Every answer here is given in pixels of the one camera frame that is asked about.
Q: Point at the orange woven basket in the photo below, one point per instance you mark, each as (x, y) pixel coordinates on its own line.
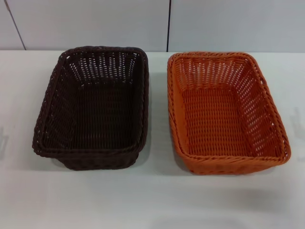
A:
(214, 119)

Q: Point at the dark brown woven basket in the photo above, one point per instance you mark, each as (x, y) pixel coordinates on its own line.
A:
(100, 119)

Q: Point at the black vertical wall strip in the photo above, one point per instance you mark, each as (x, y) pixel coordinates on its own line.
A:
(170, 23)

